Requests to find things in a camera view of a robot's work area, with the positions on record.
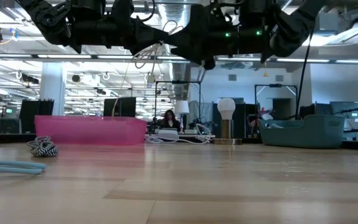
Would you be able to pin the black monitor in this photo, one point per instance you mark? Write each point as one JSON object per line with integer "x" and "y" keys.
{"x": 123, "y": 107}
{"x": 36, "y": 113}

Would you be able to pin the red plastic bin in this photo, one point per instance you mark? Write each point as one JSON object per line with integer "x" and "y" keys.
{"x": 104, "y": 129}

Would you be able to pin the brass lamp with white bulb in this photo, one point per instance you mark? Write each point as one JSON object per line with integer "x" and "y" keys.
{"x": 226, "y": 109}

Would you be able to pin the silver ventilation duct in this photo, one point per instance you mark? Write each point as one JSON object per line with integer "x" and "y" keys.
{"x": 179, "y": 74}

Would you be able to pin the black background rig frame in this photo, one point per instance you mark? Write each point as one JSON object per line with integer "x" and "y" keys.
{"x": 177, "y": 82}
{"x": 275, "y": 85}

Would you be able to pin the teal plastic bin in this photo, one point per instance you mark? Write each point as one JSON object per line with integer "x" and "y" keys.
{"x": 300, "y": 132}

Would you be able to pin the person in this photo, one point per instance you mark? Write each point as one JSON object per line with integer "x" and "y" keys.
{"x": 169, "y": 119}

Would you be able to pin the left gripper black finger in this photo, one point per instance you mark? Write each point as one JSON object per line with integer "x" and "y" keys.
{"x": 145, "y": 39}

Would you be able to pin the grey monitor back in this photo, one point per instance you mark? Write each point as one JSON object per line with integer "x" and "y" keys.
{"x": 9, "y": 126}

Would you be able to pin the white shade table lamp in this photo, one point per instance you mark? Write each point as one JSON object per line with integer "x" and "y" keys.
{"x": 182, "y": 107}

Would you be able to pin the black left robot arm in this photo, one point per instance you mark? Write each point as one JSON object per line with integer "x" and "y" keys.
{"x": 48, "y": 18}

